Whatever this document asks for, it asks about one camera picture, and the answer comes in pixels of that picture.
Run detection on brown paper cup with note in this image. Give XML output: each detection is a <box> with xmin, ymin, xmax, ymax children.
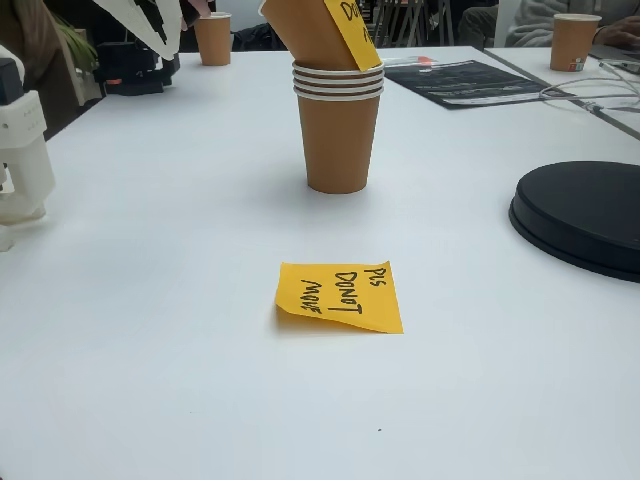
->
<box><xmin>258</xmin><ymin>0</ymin><xmax>385</xmax><ymax>73</ymax></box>

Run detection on brown paper cup with label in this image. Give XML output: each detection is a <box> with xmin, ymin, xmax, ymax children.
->
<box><xmin>549</xmin><ymin>13</ymin><xmax>603</xmax><ymax>72</ymax></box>

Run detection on person's hand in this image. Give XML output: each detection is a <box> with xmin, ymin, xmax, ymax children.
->
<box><xmin>180</xmin><ymin>0</ymin><xmax>215</xmax><ymax>31</ymax></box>
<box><xmin>594</xmin><ymin>17</ymin><xmax>640</xmax><ymax>48</ymax></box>

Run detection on green plant leaves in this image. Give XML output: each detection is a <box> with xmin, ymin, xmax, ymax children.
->
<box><xmin>52</xmin><ymin>12</ymin><xmax>100</xmax><ymax>76</ymax></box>

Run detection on black jacket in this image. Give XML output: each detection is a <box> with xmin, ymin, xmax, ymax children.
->
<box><xmin>232</xmin><ymin>22</ymin><xmax>291</xmax><ymax>52</ymax></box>

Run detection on person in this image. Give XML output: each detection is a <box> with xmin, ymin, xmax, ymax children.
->
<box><xmin>502</xmin><ymin>0</ymin><xmax>640</xmax><ymax>49</ymax></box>
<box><xmin>0</xmin><ymin>0</ymin><xmax>106</xmax><ymax>144</ymax></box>

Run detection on white and orange packet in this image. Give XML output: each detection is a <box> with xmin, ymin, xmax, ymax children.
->
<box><xmin>382</xmin><ymin>54</ymin><xmax>436</xmax><ymax>69</ymax></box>

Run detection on black printed leaflet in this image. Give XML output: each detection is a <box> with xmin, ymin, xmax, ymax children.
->
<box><xmin>383</xmin><ymin>59</ymin><xmax>576</xmax><ymax>111</ymax></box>

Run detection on yellow handwritten sticky note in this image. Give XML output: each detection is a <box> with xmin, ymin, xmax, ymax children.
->
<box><xmin>274</xmin><ymin>259</ymin><xmax>405</xmax><ymax>335</ymax></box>

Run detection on grey laptop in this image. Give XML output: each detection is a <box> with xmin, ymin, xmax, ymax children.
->
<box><xmin>588</xmin><ymin>43</ymin><xmax>640</xmax><ymax>64</ymax></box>

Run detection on black round disc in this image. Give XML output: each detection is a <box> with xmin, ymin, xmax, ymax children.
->
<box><xmin>508</xmin><ymin>160</ymin><xmax>640</xmax><ymax>285</ymax></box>

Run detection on white cable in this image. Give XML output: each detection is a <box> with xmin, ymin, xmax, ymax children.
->
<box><xmin>539</xmin><ymin>59</ymin><xmax>640</xmax><ymax>114</ymax></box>

